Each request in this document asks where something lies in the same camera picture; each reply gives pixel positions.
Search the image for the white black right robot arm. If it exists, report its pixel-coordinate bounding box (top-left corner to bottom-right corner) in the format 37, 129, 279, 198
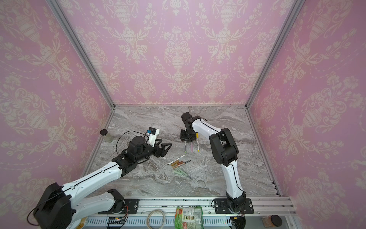
180, 112, 246, 212

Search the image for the brown jar black lid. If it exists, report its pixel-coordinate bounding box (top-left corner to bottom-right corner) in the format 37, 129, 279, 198
262, 215, 283, 228

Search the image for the aluminium corner frame post left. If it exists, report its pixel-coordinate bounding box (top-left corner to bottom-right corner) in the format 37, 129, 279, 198
46, 0, 115, 110

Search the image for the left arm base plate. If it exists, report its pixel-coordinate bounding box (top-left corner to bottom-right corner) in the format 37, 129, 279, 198
98, 198, 139, 215

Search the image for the pale green pen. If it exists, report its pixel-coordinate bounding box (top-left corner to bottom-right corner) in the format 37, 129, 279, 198
176, 168, 192, 179

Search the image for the cable ring coil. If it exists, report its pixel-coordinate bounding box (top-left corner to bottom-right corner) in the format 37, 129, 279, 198
147, 208, 166, 229

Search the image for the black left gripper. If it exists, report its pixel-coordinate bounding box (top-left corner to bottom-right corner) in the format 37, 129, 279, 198
135, 139, 173, 163

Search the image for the white pen yellow end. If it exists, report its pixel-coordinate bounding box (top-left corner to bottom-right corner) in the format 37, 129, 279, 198
196, 133, 200, 152

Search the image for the aluminium corner frame post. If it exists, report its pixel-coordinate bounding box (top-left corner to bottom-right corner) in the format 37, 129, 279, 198
46, 0, 115, 110
246, 0, 305, 110

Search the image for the green snack packet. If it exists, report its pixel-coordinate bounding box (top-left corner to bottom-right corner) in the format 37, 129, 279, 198
174, 206, 204, 229

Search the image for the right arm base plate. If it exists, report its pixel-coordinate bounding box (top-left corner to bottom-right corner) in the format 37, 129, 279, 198
211, 198, 254, 214

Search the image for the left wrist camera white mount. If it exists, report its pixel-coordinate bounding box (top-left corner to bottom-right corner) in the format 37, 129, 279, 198
147, 127, 160, 147

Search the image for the white pen red label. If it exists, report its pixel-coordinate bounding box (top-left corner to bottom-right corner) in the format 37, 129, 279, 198
167, 155, 186, 165

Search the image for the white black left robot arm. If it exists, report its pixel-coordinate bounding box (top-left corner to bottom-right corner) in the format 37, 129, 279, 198
30, 136, 172, 229

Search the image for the aluminium corner frame post right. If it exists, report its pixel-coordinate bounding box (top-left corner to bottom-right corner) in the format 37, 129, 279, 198
246, 0, 305, 110

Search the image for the small jar black lid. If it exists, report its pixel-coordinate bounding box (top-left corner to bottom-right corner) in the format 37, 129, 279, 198
100, 129, 114, 143

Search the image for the orange brown pen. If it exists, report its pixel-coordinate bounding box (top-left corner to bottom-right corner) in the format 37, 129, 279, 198
173, 160, 191, 169

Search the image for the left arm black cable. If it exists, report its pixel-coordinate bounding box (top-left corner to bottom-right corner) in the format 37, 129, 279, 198
26, 130, 151, 227

